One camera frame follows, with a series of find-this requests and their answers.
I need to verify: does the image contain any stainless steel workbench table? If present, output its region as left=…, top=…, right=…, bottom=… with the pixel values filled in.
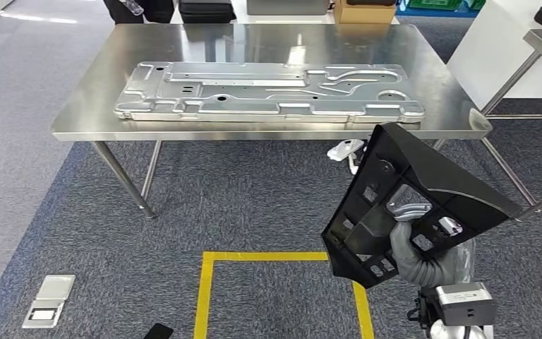
left=50, top=23, right=494, bottom=221

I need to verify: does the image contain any black zip case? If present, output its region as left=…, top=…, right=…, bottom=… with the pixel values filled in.
left=178, top=0, right=237, bottom=24

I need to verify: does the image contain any black left robot foot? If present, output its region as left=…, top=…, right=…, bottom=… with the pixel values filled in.
left=142, top=323, right=174, bottom=339

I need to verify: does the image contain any patterned clear strip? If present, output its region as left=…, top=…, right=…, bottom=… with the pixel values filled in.
left=120, top=0, right=145, bottom=16

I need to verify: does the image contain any grey laptop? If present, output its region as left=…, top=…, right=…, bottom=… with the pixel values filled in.
left=246, top=0, right=330, bottom=16

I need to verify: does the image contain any black plastic panel part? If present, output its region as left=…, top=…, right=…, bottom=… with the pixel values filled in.
left=321, top=122, right=524, bottom=290

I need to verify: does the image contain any white floor socket plate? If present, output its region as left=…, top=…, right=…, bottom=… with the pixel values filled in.
left=22, top=274, right=76, bottom=330

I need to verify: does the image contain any yellow floor tape square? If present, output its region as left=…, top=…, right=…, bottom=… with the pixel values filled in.
left=193, top=251, right=375, bottom=339

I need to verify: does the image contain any brown cardboard box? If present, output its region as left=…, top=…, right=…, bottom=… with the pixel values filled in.
left=334, top=0, right=397, bottom=25

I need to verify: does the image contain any large stamped metal plate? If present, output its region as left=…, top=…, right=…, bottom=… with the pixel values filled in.
left=113, top=61, right=426, bottom=125

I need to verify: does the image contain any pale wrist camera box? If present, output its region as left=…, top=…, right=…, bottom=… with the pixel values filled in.
left=406, top=282, right=498, bottom=328

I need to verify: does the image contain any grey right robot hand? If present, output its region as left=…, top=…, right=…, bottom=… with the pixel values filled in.
left=387, top=202, right=476, bottom=287

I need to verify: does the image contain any person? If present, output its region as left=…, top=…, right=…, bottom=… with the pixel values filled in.
left=102, top=0, right=176, bottom=25

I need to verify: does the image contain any white plastic device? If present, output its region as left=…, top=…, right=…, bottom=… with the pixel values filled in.
left=326, top=138, right=369, bottom=175

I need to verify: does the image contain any long white table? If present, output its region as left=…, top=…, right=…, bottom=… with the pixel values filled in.
left=170, top=0, right=400, bottom=25

